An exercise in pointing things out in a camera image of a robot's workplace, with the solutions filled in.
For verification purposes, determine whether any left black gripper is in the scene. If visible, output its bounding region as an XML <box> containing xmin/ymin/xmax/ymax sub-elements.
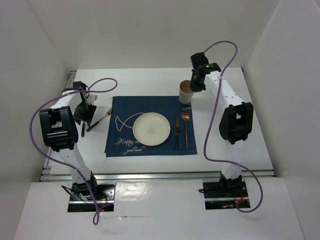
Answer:
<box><xmin>72</xmin><ymin>101</ymin><xmax>97</xmax><ymax>127</ymax></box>

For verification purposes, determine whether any beige paper cup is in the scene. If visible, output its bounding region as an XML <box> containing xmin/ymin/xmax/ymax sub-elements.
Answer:
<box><xmin>179</xmin><ymin>80</ymin><xmax>194</xmax><ymax>105</ymax></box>

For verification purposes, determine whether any gold fork green handle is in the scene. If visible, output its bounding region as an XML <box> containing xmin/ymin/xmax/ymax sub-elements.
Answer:
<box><xmin>80</xmin><ymin>121</ymin><xmax>86</xmax><ymax>138</ymax></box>
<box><xmin>86</xmin><ymin>108</ymin><xmax>113</xmax><ymax>132</ymax></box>

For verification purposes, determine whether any copper spoon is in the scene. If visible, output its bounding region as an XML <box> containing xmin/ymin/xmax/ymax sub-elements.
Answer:
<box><xmin>181</xmin><ymin>111</ymin><xmax>191</xmax><ymax>149</ymax></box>

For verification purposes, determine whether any gold knife green handle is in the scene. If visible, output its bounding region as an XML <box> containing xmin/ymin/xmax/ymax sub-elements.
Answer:
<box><xmin>175</xmin><ymin>117</ymin><xmax>180</xmax><ymax>150</ymax></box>

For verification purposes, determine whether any dark blue cloth placemat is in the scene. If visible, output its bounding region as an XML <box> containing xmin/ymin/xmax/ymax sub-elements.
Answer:
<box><xmin>104</xmin><ymin>96</ymin><xmax>197</xmax><ymax>157</ymax></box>

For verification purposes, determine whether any cream round plate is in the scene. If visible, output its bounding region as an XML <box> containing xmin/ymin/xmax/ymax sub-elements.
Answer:
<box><xmin>132</xmin><ymin>112</ymin><xmax>171</xmax><ymax>147</ymax></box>

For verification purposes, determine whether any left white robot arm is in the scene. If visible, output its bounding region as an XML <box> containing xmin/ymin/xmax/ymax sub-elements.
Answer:
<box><xmin>39</xmin><ymin>81</ymin><xmax>99</xmax><ymax>201</ymax></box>

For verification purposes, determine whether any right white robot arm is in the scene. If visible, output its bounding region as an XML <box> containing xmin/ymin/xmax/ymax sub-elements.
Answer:
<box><xmin>189</xmin><ymin>52</ymin><xmax>254</xmax><ymax>196</ymax></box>

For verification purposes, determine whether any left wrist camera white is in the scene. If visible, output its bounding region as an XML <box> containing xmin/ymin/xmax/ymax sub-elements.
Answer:
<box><xmin>87</xmin><ymin>93</ymin><xmax>98</xmax><ymax>105</ymax></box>

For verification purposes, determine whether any aluminium rail front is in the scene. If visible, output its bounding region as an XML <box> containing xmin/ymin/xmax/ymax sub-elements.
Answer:
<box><xmin>39</xmin><ymin>169</ymin><xmax>276</xmax><ymax>183</ymax></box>

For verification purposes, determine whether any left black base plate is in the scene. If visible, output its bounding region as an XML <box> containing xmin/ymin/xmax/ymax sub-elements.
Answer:
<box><xmin>64</xmin><ymin>184</ymin><xmax>116</xmax><ymax>213</ymax></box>

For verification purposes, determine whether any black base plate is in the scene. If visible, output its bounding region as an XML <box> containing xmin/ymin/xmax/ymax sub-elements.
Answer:
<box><xmin>64</xmin><ymin>184</ymin><xmax>116</xmax><ymax>213</ymax></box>
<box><xmin>198</xmin><ymin>181</ymin><xmax>251</xmax><ymax>210</ymax></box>

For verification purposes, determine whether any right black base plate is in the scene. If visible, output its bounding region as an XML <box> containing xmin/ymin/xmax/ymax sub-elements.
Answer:
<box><xmin>198</xmin><ymin>181</ymin><xmax>251</xmax><ymax>210</ymax></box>

